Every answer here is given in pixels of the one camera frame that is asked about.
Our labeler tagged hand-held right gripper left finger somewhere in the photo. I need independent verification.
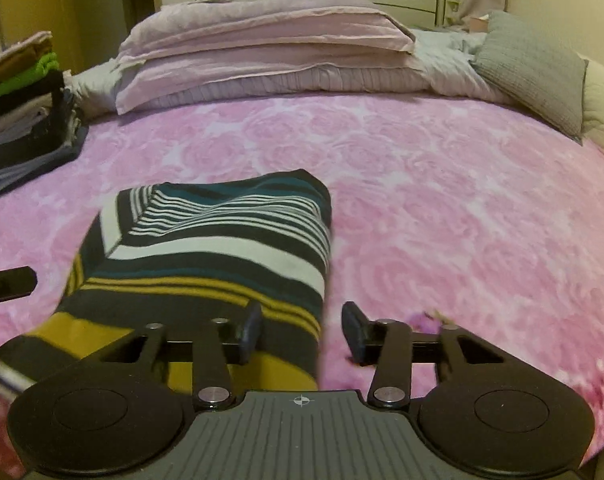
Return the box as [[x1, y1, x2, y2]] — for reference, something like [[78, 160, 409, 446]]
[[96, 301, 263, 409]]

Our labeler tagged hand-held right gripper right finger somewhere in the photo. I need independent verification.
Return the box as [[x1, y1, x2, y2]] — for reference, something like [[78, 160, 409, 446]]
[[342, 301, 509, 409]]

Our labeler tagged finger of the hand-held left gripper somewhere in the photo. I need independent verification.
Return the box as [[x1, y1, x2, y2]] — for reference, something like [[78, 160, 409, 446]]
[[0, 266, 38, 308]]

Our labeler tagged striped dark knit garment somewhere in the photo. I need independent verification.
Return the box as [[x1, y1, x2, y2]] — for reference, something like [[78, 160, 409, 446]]
[[0, 170, 334, 406]]

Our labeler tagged pink floral blanket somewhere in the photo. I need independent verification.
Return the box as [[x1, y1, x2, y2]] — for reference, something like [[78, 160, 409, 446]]
[[0, 91, 604, 463]]

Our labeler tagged stack of folded clothes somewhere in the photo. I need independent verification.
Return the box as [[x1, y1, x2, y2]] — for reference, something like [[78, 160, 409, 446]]
[[0, 31, 90, 204]]

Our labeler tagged white striped duvet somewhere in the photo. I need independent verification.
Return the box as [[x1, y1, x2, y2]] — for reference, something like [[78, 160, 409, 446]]
[[69, 27, 520, 121]]

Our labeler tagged light pink quilt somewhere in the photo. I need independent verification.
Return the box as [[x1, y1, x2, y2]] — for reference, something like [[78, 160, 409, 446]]
[[116, 0, 417, 115]]

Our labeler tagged brown wooden door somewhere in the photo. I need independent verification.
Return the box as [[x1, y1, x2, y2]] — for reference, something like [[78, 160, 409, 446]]
[[72, 0, 161, 74]]

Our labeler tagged grey checked pillow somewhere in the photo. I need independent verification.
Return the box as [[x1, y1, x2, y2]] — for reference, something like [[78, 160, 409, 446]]
[[469, 10, 589, 144]]

